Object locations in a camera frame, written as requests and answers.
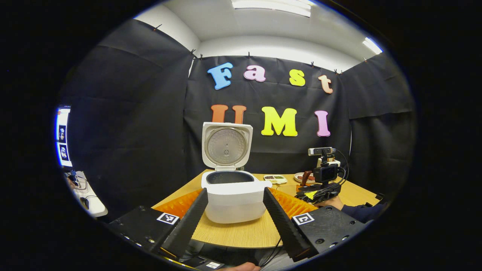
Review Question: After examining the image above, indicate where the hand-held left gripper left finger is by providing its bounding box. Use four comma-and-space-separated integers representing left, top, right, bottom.
107, 188, 209, 259

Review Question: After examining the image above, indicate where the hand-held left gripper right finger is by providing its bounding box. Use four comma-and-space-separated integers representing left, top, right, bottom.
263, 187, 368, 263

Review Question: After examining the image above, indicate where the white rice cooker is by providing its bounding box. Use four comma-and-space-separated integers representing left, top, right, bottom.
201, 122, 272, 224

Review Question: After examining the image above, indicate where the cream toaster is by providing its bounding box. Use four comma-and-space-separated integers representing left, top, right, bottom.
316, 157, 342, 168

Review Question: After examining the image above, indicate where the round white plate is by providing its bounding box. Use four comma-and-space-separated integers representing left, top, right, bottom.
293, 172, 317, 185

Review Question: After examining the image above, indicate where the white divided bean dish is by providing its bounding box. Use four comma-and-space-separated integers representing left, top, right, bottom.
263, 174, 288, 185

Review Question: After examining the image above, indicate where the white side desk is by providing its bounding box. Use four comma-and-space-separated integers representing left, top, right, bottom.
63, 171, 108, 219

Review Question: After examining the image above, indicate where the black backdrop cloth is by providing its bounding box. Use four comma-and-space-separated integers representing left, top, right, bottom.
60, 19, 416, 219

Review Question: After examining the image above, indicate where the small ceiling light panel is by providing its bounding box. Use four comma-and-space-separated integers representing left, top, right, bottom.
362, 37, 383, 55

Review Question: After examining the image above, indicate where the computer screen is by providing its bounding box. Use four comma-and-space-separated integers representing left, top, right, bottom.
55, 106, 73, 168

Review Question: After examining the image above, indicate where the large ceiling light panel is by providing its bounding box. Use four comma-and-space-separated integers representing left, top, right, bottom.
231, 0, 314, 18

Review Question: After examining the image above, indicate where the black cable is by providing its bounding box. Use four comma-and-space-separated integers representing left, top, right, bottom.
260, 237, 283, 268

